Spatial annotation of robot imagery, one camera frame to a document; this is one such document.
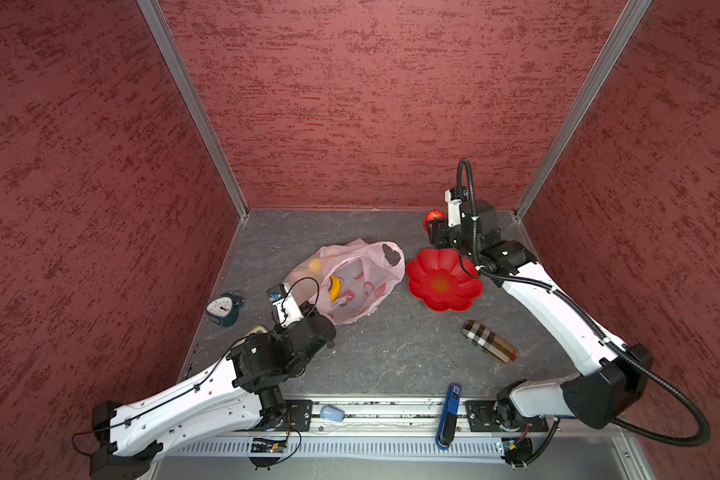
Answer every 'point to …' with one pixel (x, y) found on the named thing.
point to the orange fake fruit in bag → (315, 265)
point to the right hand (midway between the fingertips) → (433, 228)
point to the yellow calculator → (255, 330)
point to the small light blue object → (332, 413)
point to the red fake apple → (432, 215)
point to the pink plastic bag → (348, 279)
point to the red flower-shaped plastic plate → (440, 279)
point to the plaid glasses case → (498, 347)
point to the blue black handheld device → (448, 419)
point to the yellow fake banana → (334, 288)
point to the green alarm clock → (224, 308)
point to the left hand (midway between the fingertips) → (312, 310)
